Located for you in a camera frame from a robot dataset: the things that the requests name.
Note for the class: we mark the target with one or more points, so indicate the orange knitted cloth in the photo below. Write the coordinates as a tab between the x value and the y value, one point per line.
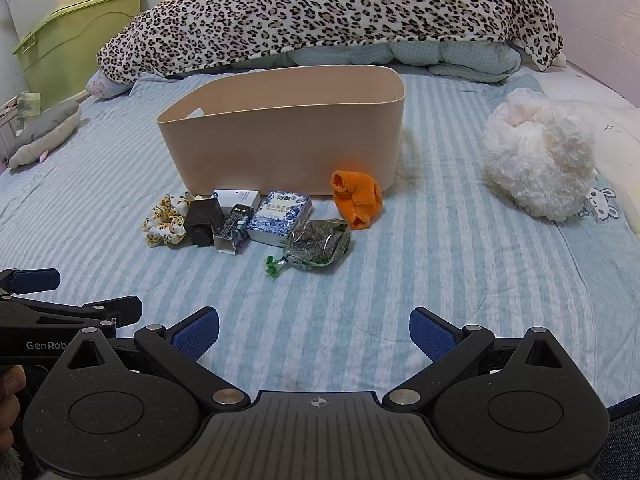
356	200

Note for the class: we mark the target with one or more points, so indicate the floral fabric scrunchie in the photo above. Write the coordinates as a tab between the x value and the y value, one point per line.
162	221

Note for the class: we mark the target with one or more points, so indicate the white paper in bin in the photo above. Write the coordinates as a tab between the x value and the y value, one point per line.
196	112

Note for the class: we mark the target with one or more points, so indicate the white rabbit print pillow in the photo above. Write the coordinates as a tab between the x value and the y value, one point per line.
607	160

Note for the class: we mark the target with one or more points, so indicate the striped blue bed sheet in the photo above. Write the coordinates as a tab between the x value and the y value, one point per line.
350	270

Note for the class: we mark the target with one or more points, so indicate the green plastic storage box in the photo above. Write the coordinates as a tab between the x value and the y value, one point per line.
75	45

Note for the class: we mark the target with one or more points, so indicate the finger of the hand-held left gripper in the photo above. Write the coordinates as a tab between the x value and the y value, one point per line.
115	307
35	281

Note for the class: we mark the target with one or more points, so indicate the white fluffy plush toy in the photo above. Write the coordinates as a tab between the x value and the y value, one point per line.
537	157

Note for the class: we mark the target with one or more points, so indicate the black power adapter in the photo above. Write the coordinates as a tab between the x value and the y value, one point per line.
202	220

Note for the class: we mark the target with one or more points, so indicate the grey plush toy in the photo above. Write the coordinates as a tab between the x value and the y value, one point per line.
42	132

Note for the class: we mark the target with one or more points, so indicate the blue and white box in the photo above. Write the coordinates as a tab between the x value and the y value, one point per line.
280	217

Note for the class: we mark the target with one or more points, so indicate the small white box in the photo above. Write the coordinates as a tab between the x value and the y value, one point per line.
239	197

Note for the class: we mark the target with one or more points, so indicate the beige plastic storage bin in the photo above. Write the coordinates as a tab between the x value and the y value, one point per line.
280	160

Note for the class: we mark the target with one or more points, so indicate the leopard print blanket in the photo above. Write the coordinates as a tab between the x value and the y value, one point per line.
325	15

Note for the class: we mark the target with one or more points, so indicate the dark patterned small box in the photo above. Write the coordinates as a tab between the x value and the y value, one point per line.
232	234

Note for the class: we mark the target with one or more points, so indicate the clear bag of green contents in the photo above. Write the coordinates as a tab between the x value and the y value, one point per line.
315	246

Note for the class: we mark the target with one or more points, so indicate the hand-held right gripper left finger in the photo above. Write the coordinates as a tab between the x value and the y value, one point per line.
196	336

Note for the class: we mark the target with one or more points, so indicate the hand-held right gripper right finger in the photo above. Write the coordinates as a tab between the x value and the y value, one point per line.
431	336

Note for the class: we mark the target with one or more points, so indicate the person's left hand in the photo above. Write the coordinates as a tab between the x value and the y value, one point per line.
9	400

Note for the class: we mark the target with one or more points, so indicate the person's jeans leg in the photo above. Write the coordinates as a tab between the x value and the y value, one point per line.
626	435

